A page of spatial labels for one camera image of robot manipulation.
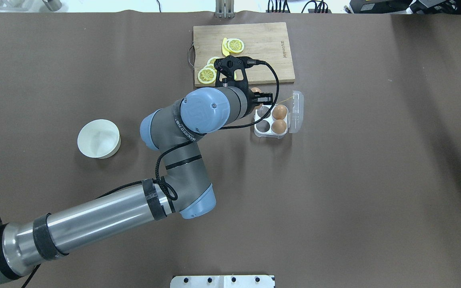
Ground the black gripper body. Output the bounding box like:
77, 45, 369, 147
245, 89, 257, 114

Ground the clear plastic egg box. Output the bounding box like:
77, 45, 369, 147
253, 90, 304, 139

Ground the brown egg from bowl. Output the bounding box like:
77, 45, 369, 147
251, 87, 263, 110

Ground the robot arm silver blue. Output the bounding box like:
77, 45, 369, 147
0, 84, 278, 284

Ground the brown egg in box far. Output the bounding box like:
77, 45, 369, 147
271, 104, 289, 120

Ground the brown egg in box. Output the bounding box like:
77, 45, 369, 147
271, 120, 287, 135
271, 104, 289, 120

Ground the brown egg in box near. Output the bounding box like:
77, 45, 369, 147
271, 120, 287, 135

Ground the lemon slice lower left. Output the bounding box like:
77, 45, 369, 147
197, 68, 216, 84

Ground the lemon slice middle left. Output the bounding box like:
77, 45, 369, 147
204, 64, 216, 72

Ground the wooden cutting board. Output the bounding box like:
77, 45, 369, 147
193, 22, 296, 87

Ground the lemon slice upper left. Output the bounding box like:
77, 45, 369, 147
207, 57, 220, 66

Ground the lemon slice near knife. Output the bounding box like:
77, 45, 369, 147
224, 38, 245, 54

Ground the white bowl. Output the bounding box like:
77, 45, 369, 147
77, 120, 121, 159

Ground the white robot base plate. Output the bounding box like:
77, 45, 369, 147
170, 275, 276, 288

